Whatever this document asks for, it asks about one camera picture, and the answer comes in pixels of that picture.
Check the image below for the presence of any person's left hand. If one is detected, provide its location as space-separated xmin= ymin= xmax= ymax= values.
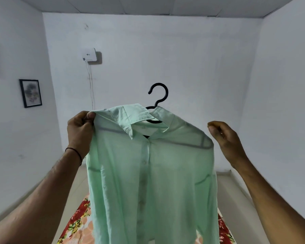
xmin=67 ymin=111 xmax=96 ymax=161

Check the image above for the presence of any person's right hand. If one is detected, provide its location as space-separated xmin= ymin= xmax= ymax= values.
xmin=207 ymin=121 xmax=250 ymax=170

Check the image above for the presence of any black plastic hanger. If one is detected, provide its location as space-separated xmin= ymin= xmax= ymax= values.
xmin=142 ymin=83 xmax=169 ymax=139

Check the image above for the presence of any mint green shirt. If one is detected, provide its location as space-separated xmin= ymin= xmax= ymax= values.
xmin=86 ymin=103 xmax=220 ymax=244

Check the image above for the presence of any person's left forearm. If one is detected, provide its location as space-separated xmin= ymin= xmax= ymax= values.
xmin=0 ymin=149 xmax=82 ymax=244

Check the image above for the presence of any person's right forearm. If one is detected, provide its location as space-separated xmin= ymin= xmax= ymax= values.
xmin=230 ymin=160 xmax=305 ymax=244

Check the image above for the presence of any black thread wristband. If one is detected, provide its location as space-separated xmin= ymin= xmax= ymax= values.
xmin=65 ymin=147 xmax=83 ymax=166

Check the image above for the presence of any floral patterned blanket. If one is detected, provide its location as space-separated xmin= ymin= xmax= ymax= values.
xmin=56 ymin=193 xmax=236 ymax=244

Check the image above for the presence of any thin white wall cable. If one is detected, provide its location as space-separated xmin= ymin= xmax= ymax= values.
xmin=85 ymin=61 xmax=96 ymax=111

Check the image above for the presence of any small black picture frame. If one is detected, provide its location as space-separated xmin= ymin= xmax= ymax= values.
xmin=19 ymin=79 xmax=43 ymax=108

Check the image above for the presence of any white wall box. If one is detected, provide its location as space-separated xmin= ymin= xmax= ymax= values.
xmin=82 ymin=47 xmax=98 ymax=62

